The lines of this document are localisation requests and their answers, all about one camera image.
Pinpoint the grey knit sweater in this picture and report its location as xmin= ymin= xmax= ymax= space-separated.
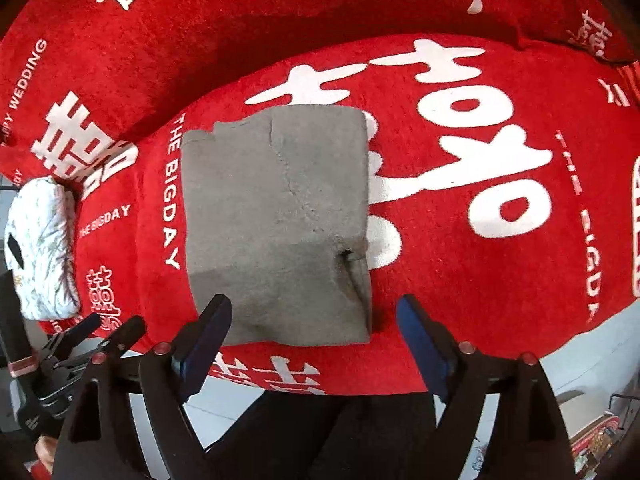
xmin=180 ymin=105 xmax=372 ymax=347

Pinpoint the person's left hand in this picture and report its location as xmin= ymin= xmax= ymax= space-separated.
xmin=35 ymin=436 xmax=58 ymax=476

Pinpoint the white floral cushion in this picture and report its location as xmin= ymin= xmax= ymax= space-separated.
xmin=4 ymin=177 xmax=80 ymax=321

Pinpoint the red wedding sofa cover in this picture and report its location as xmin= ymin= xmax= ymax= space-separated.
xmin=1 ymin=0 xmax=639 ymax=394

